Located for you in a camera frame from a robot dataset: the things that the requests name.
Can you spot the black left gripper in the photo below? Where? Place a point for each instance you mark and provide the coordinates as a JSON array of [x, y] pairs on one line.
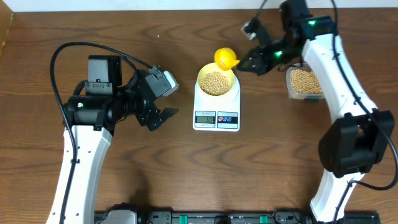
[[151, 112]]

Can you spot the white digital kitchen scale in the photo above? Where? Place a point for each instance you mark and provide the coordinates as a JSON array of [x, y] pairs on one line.
[[217, 113]]

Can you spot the soybeans in bowl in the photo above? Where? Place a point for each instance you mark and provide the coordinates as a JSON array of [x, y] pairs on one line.
[[215, 84]]

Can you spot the yellow plastic measuring scoop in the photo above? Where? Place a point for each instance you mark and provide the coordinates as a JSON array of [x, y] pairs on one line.
[[226, 58]]

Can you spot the pale yellow bowl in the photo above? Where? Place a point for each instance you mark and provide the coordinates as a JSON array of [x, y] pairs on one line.
[[212, 67]]

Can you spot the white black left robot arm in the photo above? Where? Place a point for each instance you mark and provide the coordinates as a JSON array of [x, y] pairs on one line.
[[92, 112]]

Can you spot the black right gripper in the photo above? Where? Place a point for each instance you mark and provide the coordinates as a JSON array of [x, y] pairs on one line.
[[260, 66]]

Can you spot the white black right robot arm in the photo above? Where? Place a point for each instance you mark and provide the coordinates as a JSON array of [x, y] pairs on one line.
[[359, 133]]

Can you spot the clear container of soybeans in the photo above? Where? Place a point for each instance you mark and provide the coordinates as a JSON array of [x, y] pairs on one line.
[[302, 83]]

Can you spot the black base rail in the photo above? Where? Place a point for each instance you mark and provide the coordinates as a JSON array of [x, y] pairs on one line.
[[236, 217]]

